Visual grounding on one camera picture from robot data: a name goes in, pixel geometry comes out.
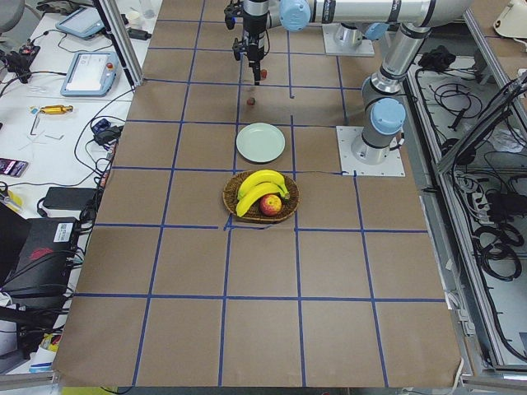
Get blue teach pendant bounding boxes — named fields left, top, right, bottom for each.
left=55, top=7, right=104, bottom=40
left=60, top=51, right=119, bottom=97

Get far blue teach pendant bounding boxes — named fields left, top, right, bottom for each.
left=55, top=7, right=104, bottom=40

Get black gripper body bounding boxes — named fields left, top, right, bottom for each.
left=232, top=1, right=268, bottom=66

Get red yellow apple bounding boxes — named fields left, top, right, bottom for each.
left=259, top=194, right=282, bottom=216

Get near blue teach pendant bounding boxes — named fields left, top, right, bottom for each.
left=60, top=51, right=119, bottom=97

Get black power adapter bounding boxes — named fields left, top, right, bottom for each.
left=42, top=187, right=96, bottom=211

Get brown wicker basket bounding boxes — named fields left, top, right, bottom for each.
left=222, top=170, right=300, bottom=223

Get aluminium frame post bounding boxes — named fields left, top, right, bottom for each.
left=93, top=0, right=143, bottom=89

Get yellow banana bunch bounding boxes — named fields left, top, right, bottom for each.
left=236, top=170, right=290, bottom=217

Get coiled black cables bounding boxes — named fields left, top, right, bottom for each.
left=473, top=224, right=526, bottom=283

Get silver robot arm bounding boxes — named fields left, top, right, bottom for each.
left=224, top=0, right=472, bottom=95
left=352, top=23, right=431, bottom=165

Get black computer box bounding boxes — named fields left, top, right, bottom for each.
left=1, top=205, right=81, bottom=298

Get light green plate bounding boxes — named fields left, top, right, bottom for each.
left=236, top=123, right=286, bottom=163

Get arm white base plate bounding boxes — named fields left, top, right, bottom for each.
left=336, top=126, right=405, bottom=177
left=322, top=23, right=375, bottom=58

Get white paper cup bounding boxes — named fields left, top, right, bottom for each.
left=126, top=10, right=142, bottom=30

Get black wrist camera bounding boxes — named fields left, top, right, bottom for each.
left=224, top=1, right=243, bottom=30

